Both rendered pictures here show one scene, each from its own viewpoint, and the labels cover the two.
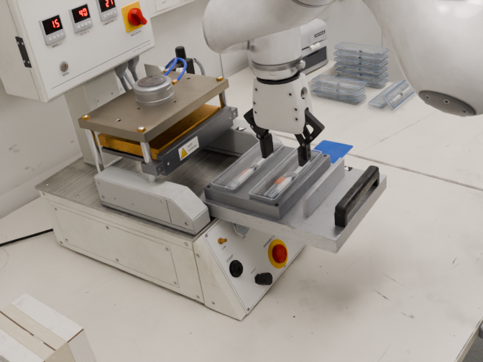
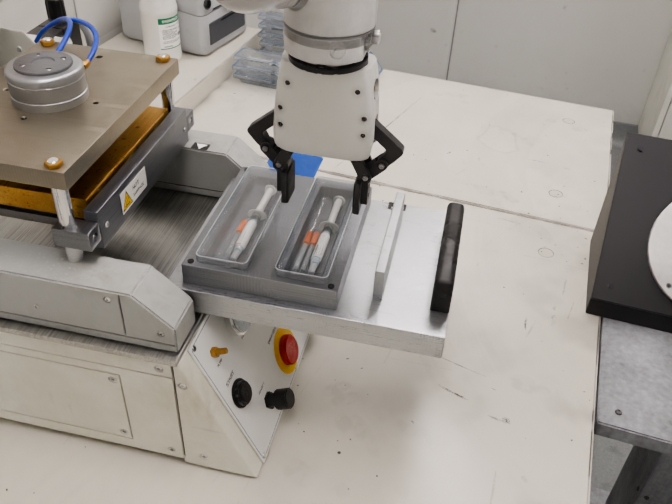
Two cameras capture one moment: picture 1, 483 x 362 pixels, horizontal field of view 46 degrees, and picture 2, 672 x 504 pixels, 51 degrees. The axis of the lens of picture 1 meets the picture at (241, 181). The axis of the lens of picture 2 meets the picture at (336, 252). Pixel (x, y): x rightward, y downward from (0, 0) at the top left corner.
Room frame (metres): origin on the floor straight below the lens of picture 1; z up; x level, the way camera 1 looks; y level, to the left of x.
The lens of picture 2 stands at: (0.34, 0.19, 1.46)
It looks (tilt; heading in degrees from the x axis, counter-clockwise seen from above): 38 degrees down; 332
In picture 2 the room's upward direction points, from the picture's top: 3 degrees clockwise
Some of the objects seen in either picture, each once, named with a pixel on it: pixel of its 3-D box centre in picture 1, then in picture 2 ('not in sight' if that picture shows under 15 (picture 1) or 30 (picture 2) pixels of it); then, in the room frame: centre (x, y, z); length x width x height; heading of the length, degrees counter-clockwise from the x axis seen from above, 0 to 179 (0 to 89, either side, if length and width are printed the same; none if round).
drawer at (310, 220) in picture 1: (290, 186); (325, 246); (0.91, -0.09, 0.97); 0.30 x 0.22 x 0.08; 52
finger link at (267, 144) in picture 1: (261, 138); (277, 168); (0.94, -0.05, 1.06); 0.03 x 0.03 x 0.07; 52
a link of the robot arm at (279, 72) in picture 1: (278, 65); (331, 37); (0.91, -0.09, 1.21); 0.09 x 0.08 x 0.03; 52
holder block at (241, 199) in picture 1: (268, 176); (284, 230); (0.93, -0.05, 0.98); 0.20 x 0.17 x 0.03; 142
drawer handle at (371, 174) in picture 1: (358, 194); (448, 253); (0.82, -0.20, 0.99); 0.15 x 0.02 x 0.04; 142
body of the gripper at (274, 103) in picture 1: (280, 98); (326, 99); (0.91, -0.09, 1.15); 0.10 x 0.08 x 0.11; 52
